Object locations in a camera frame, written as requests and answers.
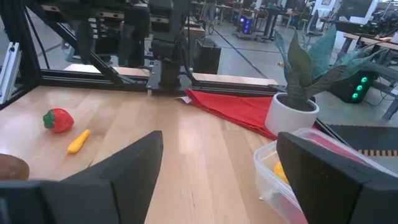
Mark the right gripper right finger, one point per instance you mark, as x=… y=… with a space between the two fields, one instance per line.
x=342 y=199

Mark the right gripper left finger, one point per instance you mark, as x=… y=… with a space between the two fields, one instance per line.
x=77 y=202

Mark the yellow toy pineapple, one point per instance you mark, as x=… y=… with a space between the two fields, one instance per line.
x=280 y=172

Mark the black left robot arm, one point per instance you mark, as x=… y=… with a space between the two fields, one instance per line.
x=169 y=71

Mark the black mat hazard-striped edges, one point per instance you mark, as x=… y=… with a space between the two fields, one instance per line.
x=363 y=137

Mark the brown toy kiwi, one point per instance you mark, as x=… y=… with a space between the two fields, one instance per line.
x=12 y=168

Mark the clear plastic container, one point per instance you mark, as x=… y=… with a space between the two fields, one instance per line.
x=267 y=186

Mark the red strawberry toy green cap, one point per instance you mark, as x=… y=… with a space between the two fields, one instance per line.
x=60 y=120

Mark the green plant in white pot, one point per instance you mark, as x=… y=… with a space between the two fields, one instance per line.
x=286 y=119

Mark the black computer green lights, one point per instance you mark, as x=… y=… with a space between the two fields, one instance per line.
x=354 y=87

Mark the red cloth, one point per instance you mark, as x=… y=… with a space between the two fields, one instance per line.
x=236 y=109

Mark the silver aluminium extrusion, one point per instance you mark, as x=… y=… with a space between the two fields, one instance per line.
x=9 y=71

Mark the wooden desk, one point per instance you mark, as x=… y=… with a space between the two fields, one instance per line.
x=367 y=39

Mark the black box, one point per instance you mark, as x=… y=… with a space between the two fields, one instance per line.
x=206 y=59

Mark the black computer blue lights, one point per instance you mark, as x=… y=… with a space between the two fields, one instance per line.
x=245 y=25

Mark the black aluminium rig frame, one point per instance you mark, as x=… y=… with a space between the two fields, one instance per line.
x=18 y=37

